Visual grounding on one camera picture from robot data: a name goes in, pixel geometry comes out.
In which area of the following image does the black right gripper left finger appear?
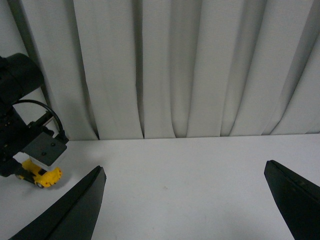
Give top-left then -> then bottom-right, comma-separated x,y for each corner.
11,165 -> 107,240

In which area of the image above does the white pleated curtain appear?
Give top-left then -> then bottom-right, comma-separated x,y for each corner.
0,0 -> 320,140

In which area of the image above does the yellow beetle toy car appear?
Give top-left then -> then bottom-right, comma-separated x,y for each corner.
22,159 -> 63,189

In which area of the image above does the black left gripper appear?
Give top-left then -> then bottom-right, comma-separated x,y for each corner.
0,99 -> 54,184

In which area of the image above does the black cable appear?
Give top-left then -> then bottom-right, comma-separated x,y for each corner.
11,99 -> 70,142

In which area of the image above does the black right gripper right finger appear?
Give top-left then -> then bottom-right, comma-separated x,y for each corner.
264,160 -> 320,240

